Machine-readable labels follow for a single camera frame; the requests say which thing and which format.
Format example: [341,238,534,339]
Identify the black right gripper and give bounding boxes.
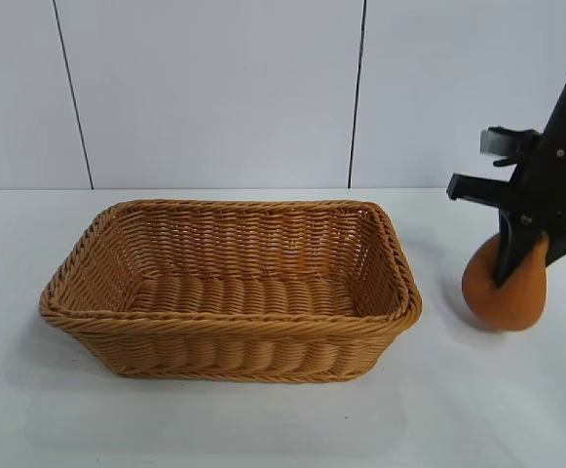
[447,130,566,288]

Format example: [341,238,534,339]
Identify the bumpy orange fruit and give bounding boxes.
[461,232,551,332]

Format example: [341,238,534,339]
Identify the brown woven wicker basket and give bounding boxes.
[38,197,424,384]

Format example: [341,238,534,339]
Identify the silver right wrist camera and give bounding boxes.
[479,126,543,168]

